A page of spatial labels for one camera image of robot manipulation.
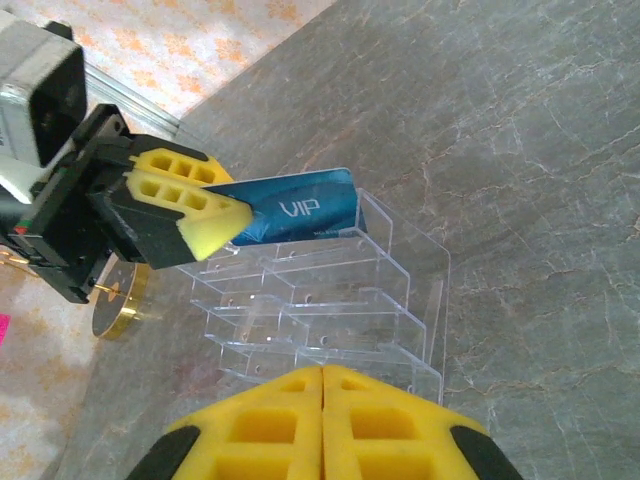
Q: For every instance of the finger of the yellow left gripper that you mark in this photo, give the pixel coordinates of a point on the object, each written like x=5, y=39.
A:
x=175, y=165
x=165, y=220

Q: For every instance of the aluminium side frame rail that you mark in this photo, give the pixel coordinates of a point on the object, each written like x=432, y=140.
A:
x=140, y=107

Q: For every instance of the blue VIP card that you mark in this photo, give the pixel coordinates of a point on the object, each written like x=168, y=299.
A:
x=300, y=210

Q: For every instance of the pink hourglass sponge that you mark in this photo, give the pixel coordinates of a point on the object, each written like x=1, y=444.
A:
x=4, y=327

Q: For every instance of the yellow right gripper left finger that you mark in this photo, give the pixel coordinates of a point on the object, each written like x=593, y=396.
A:
x=260, y=430

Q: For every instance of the clear acrylic card stand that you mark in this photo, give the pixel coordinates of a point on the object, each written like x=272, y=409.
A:
x=340, y=300

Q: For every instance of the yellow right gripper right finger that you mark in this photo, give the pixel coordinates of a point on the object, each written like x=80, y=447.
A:
x=395, y=430

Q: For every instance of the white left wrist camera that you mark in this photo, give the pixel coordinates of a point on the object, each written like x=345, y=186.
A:
x=35, y=100

